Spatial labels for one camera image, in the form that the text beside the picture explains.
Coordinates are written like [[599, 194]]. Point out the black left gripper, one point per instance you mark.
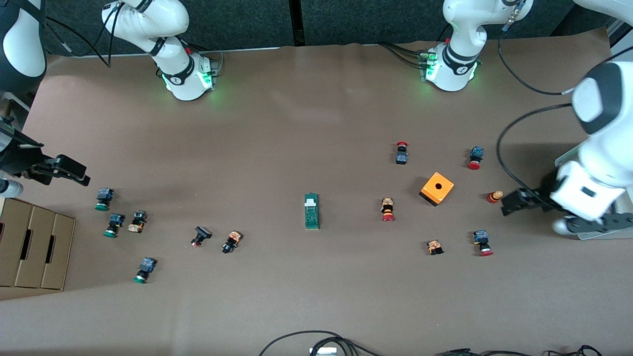
[[540, 196]]

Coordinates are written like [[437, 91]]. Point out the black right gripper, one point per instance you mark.
[[19, 159]]

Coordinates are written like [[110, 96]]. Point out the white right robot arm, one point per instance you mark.
[[173, 20]]

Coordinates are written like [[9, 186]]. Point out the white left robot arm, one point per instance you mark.
[[603, 163]]

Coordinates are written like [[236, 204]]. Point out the red yellow mushroom button head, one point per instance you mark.
[[493, 198]]

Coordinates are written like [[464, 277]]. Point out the green push button blue block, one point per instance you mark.
[[147, 265], [116, 220], [104, 195]]

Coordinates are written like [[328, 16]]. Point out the red mushroom button blue block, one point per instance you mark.
[[476, 152], [480, 237]]

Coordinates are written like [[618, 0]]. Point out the grey ridged tray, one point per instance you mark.
[[566, 159]]

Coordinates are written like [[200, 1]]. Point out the brown cardboard box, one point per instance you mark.
[[37, 232]]

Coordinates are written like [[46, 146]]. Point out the orange button box with hole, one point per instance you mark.
[[441, 194]]

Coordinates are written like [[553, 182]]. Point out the black push button beige block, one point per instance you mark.
[[138, 217]]

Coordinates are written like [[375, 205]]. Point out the orange contact block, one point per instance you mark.
[[434, 245]]

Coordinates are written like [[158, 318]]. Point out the small red button blue block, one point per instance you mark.
[[401, 158]]

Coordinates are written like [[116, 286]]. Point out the red push button orange block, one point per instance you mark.
[[387, 205]]

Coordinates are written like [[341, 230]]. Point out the black push button orange block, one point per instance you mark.
[[232, 240]]

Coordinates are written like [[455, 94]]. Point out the brown paper table cover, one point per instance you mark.
[[296, 123]]

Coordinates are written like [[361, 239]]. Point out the white plug connector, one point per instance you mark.
[[323, 351]]

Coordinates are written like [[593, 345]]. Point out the grey metal frame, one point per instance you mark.
[[15, 106], [622, 37]]

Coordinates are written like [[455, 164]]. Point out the black vertical post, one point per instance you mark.
[[296, 22]]

